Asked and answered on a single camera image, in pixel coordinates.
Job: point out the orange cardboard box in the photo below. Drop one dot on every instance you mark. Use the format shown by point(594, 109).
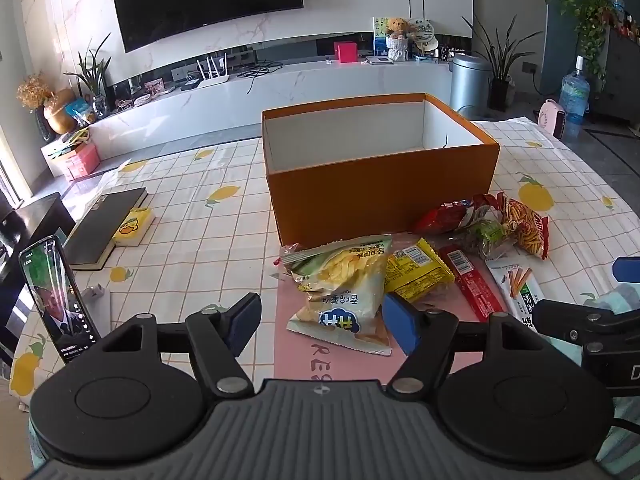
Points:
point(350, 200)

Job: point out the smartphone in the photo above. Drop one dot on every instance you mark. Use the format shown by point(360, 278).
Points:
point(55, 305)

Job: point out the pink fan heater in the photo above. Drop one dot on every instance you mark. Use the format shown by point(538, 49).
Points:
point(550, 115)

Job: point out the yellow duck tissue pack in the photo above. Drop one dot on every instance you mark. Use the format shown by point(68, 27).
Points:
point(132, 227)

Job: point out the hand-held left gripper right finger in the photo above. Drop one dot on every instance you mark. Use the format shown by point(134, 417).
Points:
point(400, 322)

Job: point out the pale teal cloth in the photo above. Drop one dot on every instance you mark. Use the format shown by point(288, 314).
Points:
point(620, 298)

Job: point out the black television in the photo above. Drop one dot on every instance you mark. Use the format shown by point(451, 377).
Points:
point(200, 0)

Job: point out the yellow snack packet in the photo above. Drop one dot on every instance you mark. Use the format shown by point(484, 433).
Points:
point(417, 270)

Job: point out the green plant in glass vase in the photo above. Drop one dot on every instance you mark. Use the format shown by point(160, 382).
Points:
point(92, 80)

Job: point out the pink cardboard box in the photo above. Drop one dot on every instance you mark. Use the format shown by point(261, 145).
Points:
point(82, 162)

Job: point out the black set-top box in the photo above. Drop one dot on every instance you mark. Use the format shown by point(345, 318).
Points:
point(190, 86)

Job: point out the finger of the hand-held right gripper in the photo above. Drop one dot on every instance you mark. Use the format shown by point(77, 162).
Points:
point(627, 271)
point(575, 322)

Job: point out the hanging ivy plant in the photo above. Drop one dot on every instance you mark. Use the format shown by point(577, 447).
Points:
point(590, 20)

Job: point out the blue water jug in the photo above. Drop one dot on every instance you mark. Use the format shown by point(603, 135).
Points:
point(574, 100)

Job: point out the open carton with papers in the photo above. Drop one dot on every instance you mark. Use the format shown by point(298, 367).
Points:
point(57, 152)

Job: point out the white yellow chips bag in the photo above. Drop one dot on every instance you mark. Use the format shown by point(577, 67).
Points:
point(340, 285)

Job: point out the magenta box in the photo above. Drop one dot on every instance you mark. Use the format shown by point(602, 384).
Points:
point(345, 52)

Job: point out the dark grey cabinet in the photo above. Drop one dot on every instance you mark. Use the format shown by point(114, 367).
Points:
point(620, 85)

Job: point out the white marble tv console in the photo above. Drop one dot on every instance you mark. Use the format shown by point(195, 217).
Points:
point(300, 85)

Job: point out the row of small bottles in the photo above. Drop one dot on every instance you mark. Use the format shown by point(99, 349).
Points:
point(627, 22)

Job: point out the blue patterned bag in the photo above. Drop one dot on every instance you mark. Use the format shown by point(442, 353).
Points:
point(80, 112)

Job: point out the red bar snack packet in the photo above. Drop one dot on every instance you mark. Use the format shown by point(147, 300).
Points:
point(475, 285)

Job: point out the potted long leaf plant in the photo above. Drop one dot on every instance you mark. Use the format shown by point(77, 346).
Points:
point(500, 92)

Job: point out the dried flower bouquet in vase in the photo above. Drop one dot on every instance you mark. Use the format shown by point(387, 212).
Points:
point(34, 91)

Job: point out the wall outlet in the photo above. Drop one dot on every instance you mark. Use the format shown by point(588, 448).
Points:
point(530, 67)

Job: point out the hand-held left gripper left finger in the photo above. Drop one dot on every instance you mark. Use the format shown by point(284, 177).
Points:
point(245, 321)

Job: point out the white router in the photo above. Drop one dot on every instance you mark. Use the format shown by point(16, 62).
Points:
point(212, 79)

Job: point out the gold vase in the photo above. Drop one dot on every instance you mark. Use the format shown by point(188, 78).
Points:
point(59, 115)

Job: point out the black book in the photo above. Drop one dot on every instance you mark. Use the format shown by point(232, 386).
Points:
point(100, 225)

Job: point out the round printed hand fan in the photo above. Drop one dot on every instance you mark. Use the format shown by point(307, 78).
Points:
point(421, 35)

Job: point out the pink table mat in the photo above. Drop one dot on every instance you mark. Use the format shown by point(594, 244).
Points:
point(295, 360)

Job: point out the pink photo frame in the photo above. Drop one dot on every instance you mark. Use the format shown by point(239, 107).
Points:
point(154, 87)

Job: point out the white stick snack packet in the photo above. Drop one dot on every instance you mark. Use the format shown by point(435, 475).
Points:
point(515, 285)

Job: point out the silver trash can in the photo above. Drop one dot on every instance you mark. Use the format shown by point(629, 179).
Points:
point(470, 85)

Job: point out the round glass side table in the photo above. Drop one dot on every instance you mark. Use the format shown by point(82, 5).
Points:
point(472, 112)

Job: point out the person's teal clothing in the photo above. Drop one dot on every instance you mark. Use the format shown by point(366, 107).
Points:
point(627, 405)

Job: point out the landscape picture card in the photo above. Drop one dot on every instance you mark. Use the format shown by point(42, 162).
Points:
point(378, 35)

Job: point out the green label snack packet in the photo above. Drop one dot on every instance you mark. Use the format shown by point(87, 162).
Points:
point(482, 236)

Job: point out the teddy bear in white basket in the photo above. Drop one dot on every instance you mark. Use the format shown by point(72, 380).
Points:
point(397, 27)

